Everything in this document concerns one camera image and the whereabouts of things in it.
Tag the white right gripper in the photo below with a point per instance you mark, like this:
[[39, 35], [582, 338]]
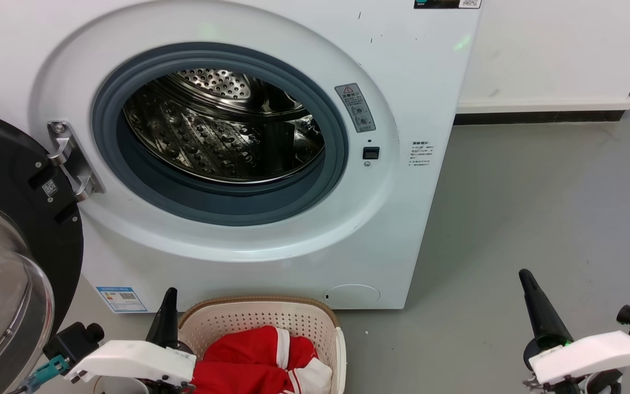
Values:
[[594, 355]]

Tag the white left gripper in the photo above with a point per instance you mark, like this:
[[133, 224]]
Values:
[[129, 358]]

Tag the red and white garment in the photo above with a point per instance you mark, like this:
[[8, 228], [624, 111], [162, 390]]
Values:
[[249, 361]]

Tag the cream perforated laundry basket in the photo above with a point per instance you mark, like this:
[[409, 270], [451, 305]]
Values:
[[249, 317]]

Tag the silver metal door hinge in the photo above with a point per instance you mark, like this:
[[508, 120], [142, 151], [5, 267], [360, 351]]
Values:
[[71, 158]]

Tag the stainless steel washer drum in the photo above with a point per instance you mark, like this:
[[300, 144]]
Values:
[[211, 137]]

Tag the blue energy label sticker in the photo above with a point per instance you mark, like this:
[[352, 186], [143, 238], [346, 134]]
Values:
[[122, 299]]

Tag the grey rubber door gasket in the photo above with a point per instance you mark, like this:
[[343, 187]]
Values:
[[211, 205]]

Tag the white front-load washing machine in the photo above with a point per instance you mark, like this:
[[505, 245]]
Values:
[[402, 219]]

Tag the round white filter cover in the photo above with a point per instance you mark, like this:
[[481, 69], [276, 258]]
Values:
[[351, 296]]

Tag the black and white baseboard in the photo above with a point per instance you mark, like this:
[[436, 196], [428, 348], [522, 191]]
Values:
[[539, 112]]

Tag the black door latch slot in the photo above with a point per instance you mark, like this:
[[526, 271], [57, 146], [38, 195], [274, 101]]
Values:
[[371, 153]]

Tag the grey warning sticker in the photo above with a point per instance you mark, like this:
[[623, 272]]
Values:
[[355, 106]]

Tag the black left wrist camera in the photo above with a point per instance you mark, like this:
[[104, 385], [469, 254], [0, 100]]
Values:
[[71, 339]]

